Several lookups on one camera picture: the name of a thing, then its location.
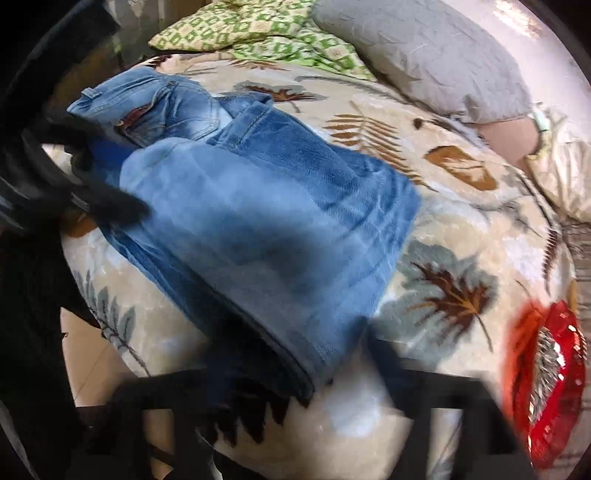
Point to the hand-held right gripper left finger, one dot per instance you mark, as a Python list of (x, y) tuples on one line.
[(184, 392)]

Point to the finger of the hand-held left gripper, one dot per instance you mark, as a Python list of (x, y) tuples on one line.
[(120, 205), (69, 131)]

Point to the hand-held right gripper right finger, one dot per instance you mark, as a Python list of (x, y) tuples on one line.
[(392, 360)]

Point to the blue denim pants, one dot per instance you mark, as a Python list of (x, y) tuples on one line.
[(277, 207)]

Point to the pile of sunflower seeds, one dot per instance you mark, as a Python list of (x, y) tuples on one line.
[(547, 369)]

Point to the leaf-print fleece blanket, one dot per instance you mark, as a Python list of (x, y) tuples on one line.
[(461, 207)]

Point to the red glass bowl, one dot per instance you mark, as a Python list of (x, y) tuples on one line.
[(570, 369)]

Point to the green patterned blanket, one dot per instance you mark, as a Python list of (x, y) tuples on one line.
[(277, 32)]

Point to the brown bolster cushion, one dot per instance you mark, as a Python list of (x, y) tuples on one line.
[(508, 136)]

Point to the cream quilted cloth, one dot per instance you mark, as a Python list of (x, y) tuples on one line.
[(568, 175)]

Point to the turquoise and white cloth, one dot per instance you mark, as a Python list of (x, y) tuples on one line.
[(542, 129)]

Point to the grey quilted pillow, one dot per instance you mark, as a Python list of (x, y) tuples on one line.
[(425, 50)]

